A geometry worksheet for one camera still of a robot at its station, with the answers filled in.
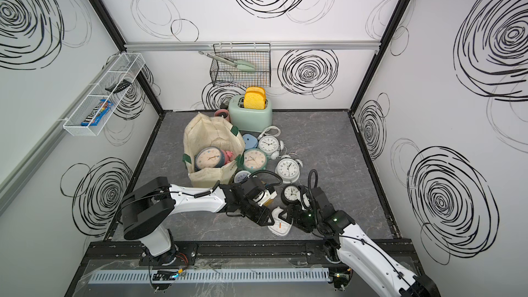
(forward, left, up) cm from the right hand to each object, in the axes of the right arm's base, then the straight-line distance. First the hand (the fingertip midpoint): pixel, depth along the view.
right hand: (285, 221), depth 78 cm
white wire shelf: (+55, +72, +32) cm, 96 cm away
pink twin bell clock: (+29, +26, 0) cm, 39 cm away
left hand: (-1, +5, 0) cm, 5 cm away
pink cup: (+50, +32, +8) cm, 60 cm away
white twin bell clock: (+35, +7, +1) cm, 35 cm away
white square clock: (-2, +2, 0) cm, 3 cm away
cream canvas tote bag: (+36, +38, +11) cm, 53 cm away
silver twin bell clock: (+22, -2, +1) cm, 22 cm away
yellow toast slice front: (+51, +15, +16) cm, 55 cm away
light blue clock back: (+37, +17, +1) cm, 40 cm away
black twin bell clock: (+11, -2, 0) cm, 11 cm away
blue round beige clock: (+22, +32, +9) cm, 40 cm away
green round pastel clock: (+26, +13, +2) cm, 29 cm away
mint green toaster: (+45, +17, +7) cm, 49 cm away
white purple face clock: (+19, +19, 0) cm, 27 cm away
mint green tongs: (+58, +20, +31) cm, 69 cm away
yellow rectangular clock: (+5, +6, +6) cm, 10 cm away
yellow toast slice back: (+55, +14, +19) cm, 60 cm away
